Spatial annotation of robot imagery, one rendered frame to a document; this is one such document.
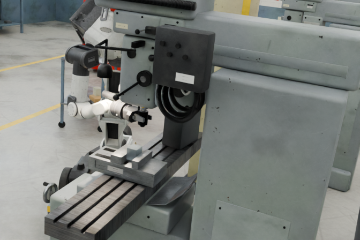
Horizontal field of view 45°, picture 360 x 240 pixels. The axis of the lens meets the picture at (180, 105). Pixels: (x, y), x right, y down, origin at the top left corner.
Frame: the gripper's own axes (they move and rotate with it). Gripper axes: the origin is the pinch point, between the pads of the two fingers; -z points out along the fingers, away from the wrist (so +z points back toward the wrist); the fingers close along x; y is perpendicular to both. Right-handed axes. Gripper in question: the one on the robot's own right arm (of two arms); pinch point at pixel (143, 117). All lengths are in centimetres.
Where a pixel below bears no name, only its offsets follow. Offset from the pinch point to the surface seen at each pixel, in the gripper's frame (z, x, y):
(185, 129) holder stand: 1.1, 37.6, 15.7
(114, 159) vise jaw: 2.2, -15.0, 18.2
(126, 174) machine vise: -3.7, -13.0, 24.6
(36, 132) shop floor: 264, 125, 124
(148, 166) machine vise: -10.2, -5.5, 20.2
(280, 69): -62, 5, -37
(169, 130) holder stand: 8.7, 33.0, 17.7
